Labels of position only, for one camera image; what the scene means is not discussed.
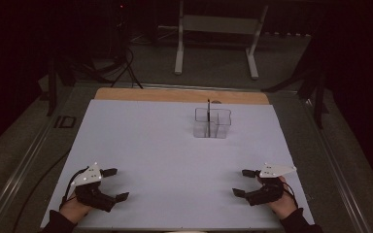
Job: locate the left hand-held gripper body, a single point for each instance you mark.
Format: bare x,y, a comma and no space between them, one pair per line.
90,194

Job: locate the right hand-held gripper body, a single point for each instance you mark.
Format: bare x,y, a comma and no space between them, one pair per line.
268,191

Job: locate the clear plastic organizer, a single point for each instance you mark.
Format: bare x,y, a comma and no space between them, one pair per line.
218,124

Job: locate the thin black brush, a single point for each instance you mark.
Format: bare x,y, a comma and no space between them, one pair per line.
209,119

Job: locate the person's right hand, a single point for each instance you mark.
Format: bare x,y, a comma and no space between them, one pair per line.
286,202

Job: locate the person's left hand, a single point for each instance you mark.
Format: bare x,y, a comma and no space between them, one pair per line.
73,210

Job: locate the white table mat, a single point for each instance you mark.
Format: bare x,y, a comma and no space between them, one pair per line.
162,155

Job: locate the black tripod stand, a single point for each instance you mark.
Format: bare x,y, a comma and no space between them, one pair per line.
319,103
52,87

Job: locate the wooden table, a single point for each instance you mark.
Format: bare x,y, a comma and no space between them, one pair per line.
175,95

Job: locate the white metal stand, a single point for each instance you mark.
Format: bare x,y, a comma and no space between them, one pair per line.
220,25

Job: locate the aluminium frame rail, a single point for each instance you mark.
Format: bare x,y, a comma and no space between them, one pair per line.
16,171
340,181

